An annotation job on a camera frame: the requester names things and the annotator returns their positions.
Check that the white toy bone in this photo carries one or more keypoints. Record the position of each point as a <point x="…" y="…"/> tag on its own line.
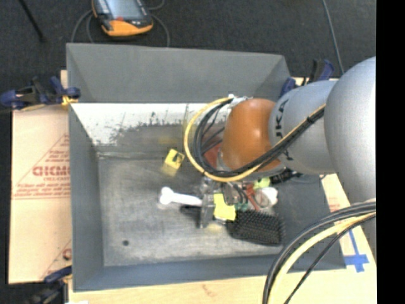
<point x="177" y="197"/>

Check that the yellow-green ball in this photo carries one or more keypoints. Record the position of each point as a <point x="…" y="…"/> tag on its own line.
<point x="262" y="183"/>

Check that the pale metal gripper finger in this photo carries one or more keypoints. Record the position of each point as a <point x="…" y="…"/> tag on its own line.
<point x="206" y="215"/>
<point x="209" y="187"/>

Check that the black bristle brush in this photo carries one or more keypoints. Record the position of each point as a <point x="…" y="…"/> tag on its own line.
<point x="256" y="228"/>

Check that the brown cardboard board red print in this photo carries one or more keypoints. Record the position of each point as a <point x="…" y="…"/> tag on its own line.
<point x="38" y="201"/>

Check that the yellow block with black print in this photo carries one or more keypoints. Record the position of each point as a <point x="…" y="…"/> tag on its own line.
<point x="173" y="161"/>

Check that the yellow sponge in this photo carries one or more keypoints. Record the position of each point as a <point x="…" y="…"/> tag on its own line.
<point x="224" y="209"/>

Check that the grey metal bin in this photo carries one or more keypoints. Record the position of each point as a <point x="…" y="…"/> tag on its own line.
<point x="142" y="201"/>

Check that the black cylinder on white bracket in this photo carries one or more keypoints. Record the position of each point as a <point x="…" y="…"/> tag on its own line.
<point x="283" y="176"/>

